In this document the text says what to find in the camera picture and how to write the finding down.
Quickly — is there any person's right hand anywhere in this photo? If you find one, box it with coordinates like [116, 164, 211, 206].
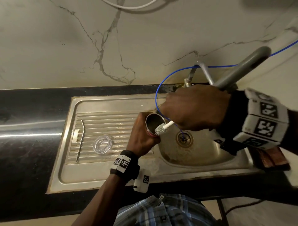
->
[158, 84, 231, 133]

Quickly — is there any person's left hand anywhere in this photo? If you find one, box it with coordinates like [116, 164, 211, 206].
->
[125, 111, 161, 158]

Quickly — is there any pink steel tumbler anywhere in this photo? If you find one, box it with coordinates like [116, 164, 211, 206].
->
[145, 113, 167, 138]

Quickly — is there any clear plastic lid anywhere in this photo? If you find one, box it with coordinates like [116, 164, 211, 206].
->
[93, 136, 113, 154]

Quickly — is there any bent metal straw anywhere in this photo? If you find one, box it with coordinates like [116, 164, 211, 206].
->
[75, 119, 85, 163]

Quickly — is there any white bottle brush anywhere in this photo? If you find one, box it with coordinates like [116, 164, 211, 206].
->
[153, 46, 272, 136]

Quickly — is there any person's right forearm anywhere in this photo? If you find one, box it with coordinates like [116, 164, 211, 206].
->
[279, 109, 298, 152]

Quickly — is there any person's left forearm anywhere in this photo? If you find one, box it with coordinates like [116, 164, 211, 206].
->
[70, 173, 128, 226]

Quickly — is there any black left wrist band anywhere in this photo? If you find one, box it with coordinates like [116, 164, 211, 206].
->
[110, 150, 141, 180]

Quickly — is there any black wrist band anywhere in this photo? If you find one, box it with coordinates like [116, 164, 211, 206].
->
[216, 88, 291, 156]
[110, 150, 141, 180]

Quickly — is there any metal faucet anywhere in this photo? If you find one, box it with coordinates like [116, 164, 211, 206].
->
[183, 61, 216, 88]

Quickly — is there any thin blue tube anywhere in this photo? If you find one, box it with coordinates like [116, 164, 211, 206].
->
[155, 39, 298, 143]

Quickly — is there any stainless steel sink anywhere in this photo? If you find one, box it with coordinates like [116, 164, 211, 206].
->
[45, 93, 264, 195]

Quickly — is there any black right wrist band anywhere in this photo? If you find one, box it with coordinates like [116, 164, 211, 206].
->
[216, 88, 291, 156]

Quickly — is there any blue plaid clothing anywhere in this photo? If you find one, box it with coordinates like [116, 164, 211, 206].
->
[113, 193, 216, 226]

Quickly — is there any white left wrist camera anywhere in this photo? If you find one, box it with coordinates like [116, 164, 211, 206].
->
[133, 168, 151, 193]

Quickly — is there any thin black right camera cable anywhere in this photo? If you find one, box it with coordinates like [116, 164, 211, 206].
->
[224, 198, 264, 216]

